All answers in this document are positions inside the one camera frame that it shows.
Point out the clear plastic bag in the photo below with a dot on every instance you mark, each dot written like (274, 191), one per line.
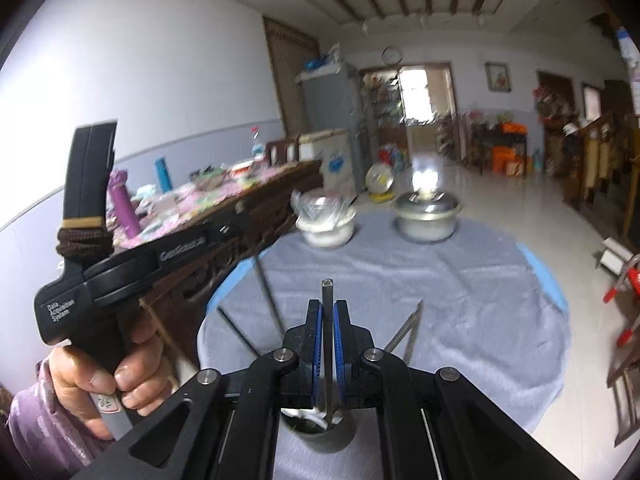
(320, 205)

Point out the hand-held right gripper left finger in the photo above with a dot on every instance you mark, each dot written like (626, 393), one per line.
(318, 355)

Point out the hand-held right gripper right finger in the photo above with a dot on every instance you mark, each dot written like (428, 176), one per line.
(339, 355)

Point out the grey refrigerator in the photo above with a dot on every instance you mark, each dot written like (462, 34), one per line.
(325, 100)

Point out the red and white bowl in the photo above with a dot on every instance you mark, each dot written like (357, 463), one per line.
(242, 170)

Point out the aluminium pot lid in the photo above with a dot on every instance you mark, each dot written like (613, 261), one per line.
(425, 205)

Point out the white plastic basin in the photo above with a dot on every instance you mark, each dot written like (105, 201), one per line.
(325, 235)

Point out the bunch of dark chopsticks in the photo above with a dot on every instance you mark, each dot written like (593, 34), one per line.
(404, 325)

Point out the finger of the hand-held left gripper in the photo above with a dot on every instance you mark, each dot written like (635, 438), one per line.
(230, 235)

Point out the brown wooden chair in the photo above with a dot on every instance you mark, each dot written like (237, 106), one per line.
(627, 375)

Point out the grey metal utensil holder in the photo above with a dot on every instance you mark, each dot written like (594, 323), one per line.
(325, 440)

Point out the carved dark wooden sideboard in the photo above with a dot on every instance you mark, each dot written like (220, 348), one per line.
(285, 195)

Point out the dark wooden side table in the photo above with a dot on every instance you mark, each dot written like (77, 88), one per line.
(495, 135)

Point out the white chest freezer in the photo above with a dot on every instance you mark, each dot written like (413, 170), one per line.
(335, 160)

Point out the small white electric fan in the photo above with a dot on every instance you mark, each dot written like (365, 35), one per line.
(379, 180)

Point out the pink wall calendar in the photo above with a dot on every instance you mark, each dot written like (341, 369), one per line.
(631, 50)

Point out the round wall clock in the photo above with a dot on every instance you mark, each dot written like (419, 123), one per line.
(391, 55)

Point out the clear bottle with red cap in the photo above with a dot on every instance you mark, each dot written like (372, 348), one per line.
(258, 150)

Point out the blue water jug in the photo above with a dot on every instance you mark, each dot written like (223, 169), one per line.
(401, 159)
(536, 159)

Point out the framed wall picture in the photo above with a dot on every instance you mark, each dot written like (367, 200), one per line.
(497, 77)

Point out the red plastic child chair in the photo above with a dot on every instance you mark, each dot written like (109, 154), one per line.
(632, 280)

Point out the blue bag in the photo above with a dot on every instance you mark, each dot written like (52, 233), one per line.
(316, 64)

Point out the grey tablecloth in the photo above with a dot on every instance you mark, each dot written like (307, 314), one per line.
(450, 310)

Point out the white step stool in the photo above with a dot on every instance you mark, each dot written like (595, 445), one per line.
(612, 260)

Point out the bowl with glass lid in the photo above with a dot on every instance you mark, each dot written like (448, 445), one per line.
(207, 177)

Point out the wooden stair railing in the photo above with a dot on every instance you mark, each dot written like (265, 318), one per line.
(592, 160)

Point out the aluminium pot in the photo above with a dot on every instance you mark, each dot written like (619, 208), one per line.
(425, 230)

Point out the floral table cover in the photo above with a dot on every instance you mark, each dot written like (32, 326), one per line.
(170, 210)

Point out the flat orange box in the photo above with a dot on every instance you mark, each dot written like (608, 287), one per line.
(514, 127)

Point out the orange cardboard box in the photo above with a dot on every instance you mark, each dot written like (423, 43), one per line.
(517, 168)
(502, 159)

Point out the person's left forearm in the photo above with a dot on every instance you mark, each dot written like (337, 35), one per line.
(45, 435)

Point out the dark wooden chair back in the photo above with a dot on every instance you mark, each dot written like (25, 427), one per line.
(272, 152)

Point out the person's left hand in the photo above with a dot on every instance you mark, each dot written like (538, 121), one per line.
(145, 360)

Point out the brown curtain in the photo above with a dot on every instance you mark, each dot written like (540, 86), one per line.
(287, 75)

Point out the blue thermos bottle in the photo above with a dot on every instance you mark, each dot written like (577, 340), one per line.
(162, 175)

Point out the shelf with bottles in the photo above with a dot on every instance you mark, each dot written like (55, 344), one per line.
(380, 100)

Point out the long dark chopstick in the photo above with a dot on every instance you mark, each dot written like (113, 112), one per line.
(328, 310)

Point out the light blue tablecloth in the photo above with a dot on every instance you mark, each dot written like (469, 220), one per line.
(547, 280)

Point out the wooden door frame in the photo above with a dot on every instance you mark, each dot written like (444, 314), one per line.
(454, 110)

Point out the purple thermos bottle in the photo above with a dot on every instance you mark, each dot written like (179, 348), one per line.
(125, 210)

